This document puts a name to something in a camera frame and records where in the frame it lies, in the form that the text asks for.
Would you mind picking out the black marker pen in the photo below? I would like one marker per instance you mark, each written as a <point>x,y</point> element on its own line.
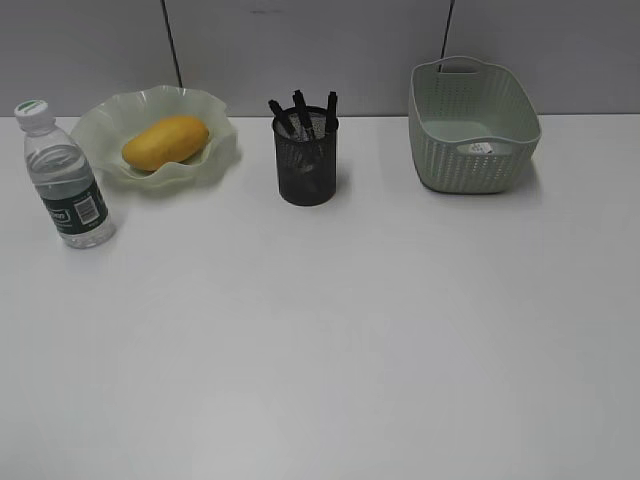
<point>331,121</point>
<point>283,118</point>
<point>303,115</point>

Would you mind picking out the yellow mango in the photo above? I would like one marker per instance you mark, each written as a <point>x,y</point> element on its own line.
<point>170,140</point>

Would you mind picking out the waste paper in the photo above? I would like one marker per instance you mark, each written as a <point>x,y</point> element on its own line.
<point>476,148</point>

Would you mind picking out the clear water bottle green label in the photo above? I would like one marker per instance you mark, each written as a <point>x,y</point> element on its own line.
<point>63,178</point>

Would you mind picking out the black mesh pen holder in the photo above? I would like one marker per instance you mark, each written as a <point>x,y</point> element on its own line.
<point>306,170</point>

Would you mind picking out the pale green woven basket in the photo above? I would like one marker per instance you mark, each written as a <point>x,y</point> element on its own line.
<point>459,100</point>

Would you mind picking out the pale green wavy plate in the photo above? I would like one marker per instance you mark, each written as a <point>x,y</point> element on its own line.
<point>103,131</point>

